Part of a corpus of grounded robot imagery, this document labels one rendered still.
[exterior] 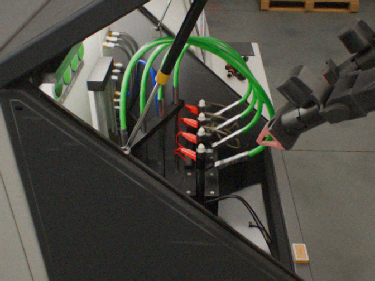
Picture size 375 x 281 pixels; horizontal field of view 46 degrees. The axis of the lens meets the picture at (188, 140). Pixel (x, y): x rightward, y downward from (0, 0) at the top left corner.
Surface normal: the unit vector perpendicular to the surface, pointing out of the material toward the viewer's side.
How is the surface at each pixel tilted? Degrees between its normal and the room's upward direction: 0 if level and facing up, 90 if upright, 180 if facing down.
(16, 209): 90
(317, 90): 46
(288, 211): 0
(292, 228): 0
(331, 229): 0
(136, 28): 90
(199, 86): 90
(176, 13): 90
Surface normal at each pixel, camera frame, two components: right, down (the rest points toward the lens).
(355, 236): 0.00, -0.83
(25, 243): -0.04, 0.56
